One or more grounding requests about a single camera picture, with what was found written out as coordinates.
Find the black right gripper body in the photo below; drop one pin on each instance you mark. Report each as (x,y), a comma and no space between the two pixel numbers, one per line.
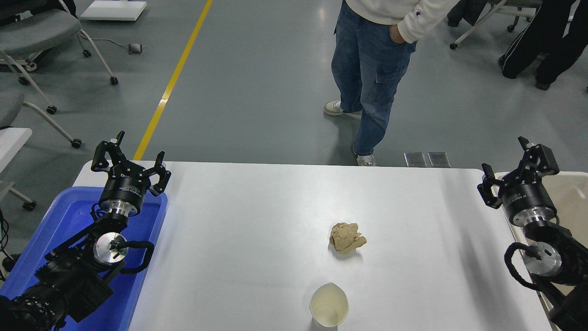
(526,197)

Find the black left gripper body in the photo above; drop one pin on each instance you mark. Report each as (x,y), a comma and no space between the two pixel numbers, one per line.
(124,188)

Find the white paper cup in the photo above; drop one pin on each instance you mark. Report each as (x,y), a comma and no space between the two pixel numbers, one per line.
(328,303)

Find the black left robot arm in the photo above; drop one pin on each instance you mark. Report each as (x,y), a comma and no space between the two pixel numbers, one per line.
(73,280)

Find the crumpled tan paper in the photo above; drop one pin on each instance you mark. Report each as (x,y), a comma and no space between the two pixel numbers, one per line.
(347,236)

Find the large pale bin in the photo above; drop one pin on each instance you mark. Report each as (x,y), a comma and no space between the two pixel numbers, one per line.
(574,193)

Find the metal floor socket cover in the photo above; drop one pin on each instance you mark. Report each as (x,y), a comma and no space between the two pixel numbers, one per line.
(439,159)
(415,159)

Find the blue plastic tray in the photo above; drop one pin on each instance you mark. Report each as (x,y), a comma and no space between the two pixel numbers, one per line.
(69,216)

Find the small white table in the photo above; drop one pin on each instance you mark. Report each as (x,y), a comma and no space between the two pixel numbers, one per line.
(11,140)

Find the grey office chair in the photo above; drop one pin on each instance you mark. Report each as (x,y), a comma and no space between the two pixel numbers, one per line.
(9,105)
(36,30)

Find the person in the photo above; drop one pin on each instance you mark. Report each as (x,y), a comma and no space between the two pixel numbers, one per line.
(528,41)
(367,69)

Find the white-legged office chair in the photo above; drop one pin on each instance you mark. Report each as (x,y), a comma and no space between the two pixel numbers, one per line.
(477,25)

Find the dark hanging garment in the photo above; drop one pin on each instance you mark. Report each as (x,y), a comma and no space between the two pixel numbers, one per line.
(464,11)

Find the flat white base plate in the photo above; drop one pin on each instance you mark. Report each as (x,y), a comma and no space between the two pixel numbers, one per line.
(112,10)

